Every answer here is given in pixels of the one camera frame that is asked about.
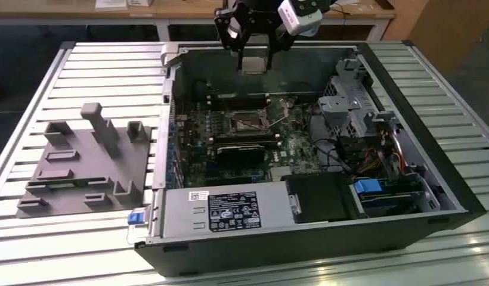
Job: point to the RAM slot black clips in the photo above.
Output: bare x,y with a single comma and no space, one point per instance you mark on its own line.
245,107
245,100

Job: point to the black graphics card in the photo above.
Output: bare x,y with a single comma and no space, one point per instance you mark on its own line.
241,155

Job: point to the green motherboard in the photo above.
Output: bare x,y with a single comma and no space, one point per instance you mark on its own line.
300,149

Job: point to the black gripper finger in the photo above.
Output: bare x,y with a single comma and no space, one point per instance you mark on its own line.
229,41
283,38

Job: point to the silver metal cage bracket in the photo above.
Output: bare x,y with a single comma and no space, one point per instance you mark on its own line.
336,104

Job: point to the RAM slot white clips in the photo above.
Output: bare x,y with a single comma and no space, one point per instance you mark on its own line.
229,96

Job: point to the white paper box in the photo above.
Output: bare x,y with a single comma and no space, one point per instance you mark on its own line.
109,4
141,2

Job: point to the blue disk carrier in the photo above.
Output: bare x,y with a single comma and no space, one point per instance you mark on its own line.
367,186

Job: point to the blue plastic case latch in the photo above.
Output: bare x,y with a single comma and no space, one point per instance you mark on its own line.
137,217

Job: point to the silver finned heat sink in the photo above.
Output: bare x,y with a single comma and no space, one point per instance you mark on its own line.
283,172

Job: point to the black plastic drive shroud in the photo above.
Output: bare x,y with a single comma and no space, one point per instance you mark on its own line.
320,196

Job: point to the black open PC case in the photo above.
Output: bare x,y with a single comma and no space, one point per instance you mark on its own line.
269,253

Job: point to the silver square CPU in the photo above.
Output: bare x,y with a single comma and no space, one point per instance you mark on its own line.
255,65

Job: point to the metal disk bay cage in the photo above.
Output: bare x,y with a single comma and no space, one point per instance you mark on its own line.
360,98

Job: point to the silver power supply with label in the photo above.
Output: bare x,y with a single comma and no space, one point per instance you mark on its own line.
181,214

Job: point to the grey plastic parts rack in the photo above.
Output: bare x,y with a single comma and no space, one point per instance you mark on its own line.
70,199

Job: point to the green RAM stick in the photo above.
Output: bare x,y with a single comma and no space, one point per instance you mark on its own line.
81,180

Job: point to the wooden desk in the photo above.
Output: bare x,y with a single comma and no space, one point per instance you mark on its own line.
50,12

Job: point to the CPU socket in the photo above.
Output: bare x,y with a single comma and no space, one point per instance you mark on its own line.
239,116

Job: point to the wooden cabinet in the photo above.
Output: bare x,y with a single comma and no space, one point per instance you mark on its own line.
460,24

